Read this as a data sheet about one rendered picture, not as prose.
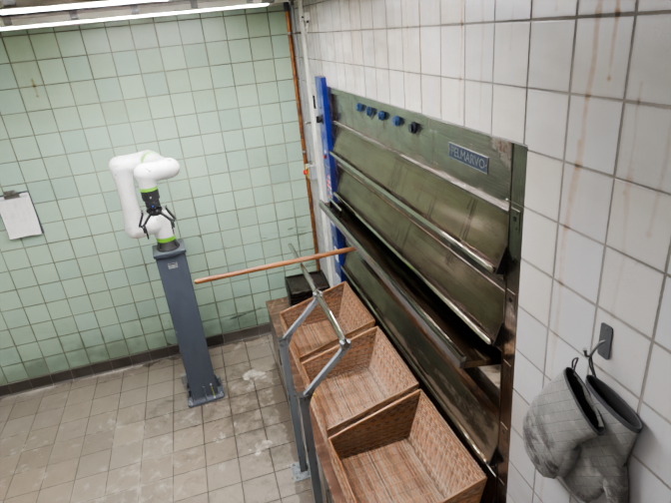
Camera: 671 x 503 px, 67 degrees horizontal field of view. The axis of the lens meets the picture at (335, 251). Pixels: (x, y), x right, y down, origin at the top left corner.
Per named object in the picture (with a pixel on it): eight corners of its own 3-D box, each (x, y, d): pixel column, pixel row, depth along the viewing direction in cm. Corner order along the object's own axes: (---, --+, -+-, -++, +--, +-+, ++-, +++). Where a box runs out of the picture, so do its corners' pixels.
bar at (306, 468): (314, 387, 376) (293, 242, 328) (372, 536, 263) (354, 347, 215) (272, 398, 369) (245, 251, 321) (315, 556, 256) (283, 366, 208)
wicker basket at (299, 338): (348, 314, 354) (345, 279, 342) (379, 359, 304) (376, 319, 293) (281, 331, 342) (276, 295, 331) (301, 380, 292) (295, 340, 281)
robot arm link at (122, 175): (125, 237, 323) (103, 156, 296) (150, 229, 330) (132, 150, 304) (130, 245, 313) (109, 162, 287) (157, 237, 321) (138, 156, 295)
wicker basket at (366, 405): (381, 363, 300) (378, 323, 289) (422, 428, 250) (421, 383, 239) (302, 384, 289) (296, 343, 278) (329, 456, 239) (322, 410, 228)
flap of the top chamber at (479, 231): (335, 154, 311) (343, 122, 305) (501, 273, 153) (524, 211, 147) (328, 153, 310) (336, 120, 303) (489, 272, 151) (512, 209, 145)
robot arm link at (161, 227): (150, 240, 332) (142, 213, 324) (173, 234, 339) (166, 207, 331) (155, 246, 321) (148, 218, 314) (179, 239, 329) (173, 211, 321)
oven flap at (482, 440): (346, 268, 343) (353, 241, 337) (493, 464, 185) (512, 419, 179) (340, 267, 341) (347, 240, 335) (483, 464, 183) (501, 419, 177)
